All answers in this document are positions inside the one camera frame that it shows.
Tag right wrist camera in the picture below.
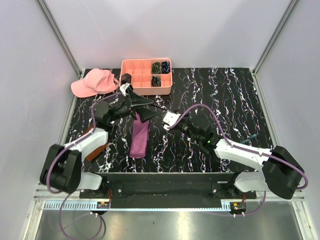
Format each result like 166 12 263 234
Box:
162 110 181 131

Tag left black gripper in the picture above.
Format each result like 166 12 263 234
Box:
108 87 158 123

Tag brown cloth napkin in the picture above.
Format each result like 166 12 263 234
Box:
82 124 108 163

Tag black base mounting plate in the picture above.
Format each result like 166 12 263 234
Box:
79 172 257 211

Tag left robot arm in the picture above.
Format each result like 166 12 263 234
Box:
40 88 156 198

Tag pink divided organizer box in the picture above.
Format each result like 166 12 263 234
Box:
120 58 173 96

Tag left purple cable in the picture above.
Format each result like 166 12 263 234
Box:
46 92 121 240

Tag pink baseball cap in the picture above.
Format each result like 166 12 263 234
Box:
70 68 119 98

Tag dark rolled sock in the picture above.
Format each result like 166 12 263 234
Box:
120 73 132 85

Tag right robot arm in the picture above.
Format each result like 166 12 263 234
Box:
169 114 304 200

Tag purple cloth napkin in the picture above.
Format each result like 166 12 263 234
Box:
129 114 150 159

